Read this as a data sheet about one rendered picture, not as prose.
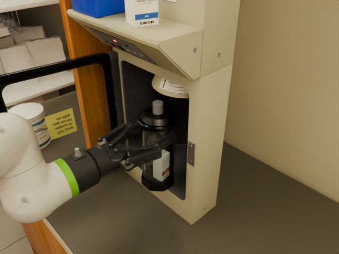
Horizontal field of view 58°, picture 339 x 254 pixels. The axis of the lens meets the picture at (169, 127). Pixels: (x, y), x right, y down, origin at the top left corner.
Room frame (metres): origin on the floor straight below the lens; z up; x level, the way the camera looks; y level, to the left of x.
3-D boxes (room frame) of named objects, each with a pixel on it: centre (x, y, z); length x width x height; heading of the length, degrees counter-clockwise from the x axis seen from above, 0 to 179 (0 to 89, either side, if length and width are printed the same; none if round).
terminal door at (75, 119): (0.71, 0.29, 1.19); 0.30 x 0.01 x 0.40; 126
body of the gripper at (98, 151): (0.59, 0.15, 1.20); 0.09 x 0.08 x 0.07; 132
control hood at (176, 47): (0.66, 0.09, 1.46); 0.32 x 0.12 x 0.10; 44
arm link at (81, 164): (0.54, 0.21, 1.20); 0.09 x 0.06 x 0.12; 42
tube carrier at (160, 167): (0.69, 0.03, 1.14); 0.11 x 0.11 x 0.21
